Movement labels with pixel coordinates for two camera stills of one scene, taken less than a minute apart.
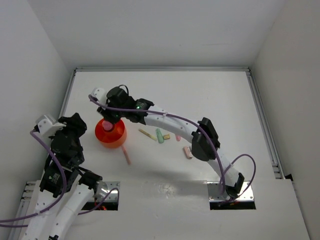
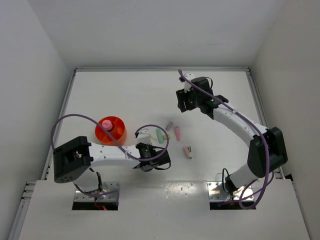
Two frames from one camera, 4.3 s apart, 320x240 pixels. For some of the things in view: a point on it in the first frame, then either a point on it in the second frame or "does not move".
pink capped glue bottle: (107, 125) does not move
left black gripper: (75, 122) -> (150, 147)
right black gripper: (105, 111) -> (183, 103)
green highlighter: (160, 135) does not move
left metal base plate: (111, 186) does not move
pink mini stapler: (187, 152) does not move
